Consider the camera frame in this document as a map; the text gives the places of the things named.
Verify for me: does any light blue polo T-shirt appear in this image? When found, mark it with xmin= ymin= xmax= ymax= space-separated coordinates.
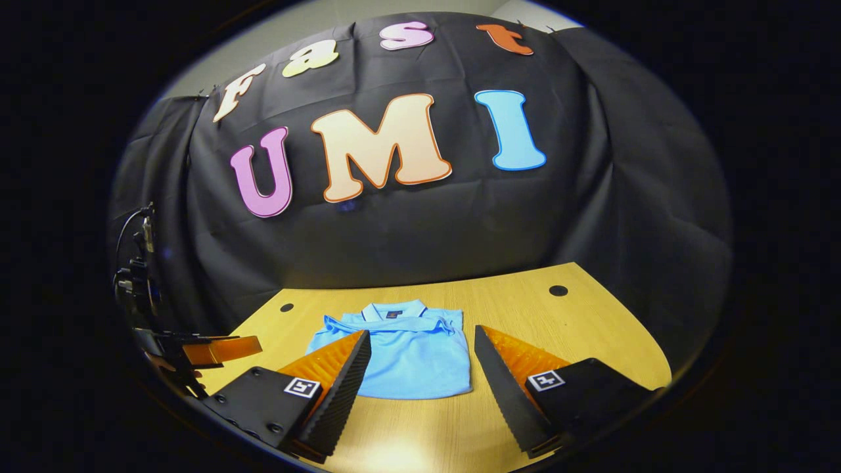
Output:
xmin=306 ymin=300 xmax=474 ymax=401

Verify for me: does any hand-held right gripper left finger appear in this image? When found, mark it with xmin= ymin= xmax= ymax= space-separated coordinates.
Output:
xmin=200 ymin=330 xmax=372 ymax=464

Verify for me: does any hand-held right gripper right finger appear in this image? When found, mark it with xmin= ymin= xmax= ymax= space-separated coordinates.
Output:
xmin=474 ymin=325 xmax=662 ymax=459

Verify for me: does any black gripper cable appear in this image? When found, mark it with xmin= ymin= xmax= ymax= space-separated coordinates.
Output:
xmin=114 ymin=205 xmax=156 ymax=271

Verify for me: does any black backdrop cloth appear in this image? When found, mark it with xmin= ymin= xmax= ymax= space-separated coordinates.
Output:
xmin=107 ymin=12 xmax=734 ymax=395

